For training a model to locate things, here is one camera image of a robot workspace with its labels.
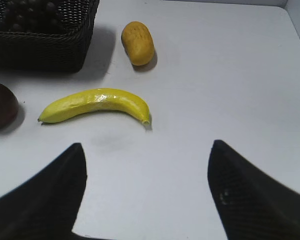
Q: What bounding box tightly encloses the orange-yellow mango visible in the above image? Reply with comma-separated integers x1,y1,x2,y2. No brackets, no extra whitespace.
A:
121,21,155,66

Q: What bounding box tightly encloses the dark red apple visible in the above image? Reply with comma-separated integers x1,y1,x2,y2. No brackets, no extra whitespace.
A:
0,83,19,129

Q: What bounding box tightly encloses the dark purple grape bunch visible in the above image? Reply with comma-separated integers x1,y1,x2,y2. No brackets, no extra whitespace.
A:
0,0,64,34

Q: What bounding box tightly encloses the yellow banana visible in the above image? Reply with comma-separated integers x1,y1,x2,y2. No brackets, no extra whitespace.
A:
37,88,150,125

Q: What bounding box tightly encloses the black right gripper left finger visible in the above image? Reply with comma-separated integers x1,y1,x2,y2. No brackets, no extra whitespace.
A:
0,143,87,240

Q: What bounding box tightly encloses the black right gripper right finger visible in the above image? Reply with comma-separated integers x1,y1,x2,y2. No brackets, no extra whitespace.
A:
207,139,300,240

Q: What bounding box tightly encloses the black woven basket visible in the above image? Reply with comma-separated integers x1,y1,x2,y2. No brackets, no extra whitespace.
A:
0,0,100,73

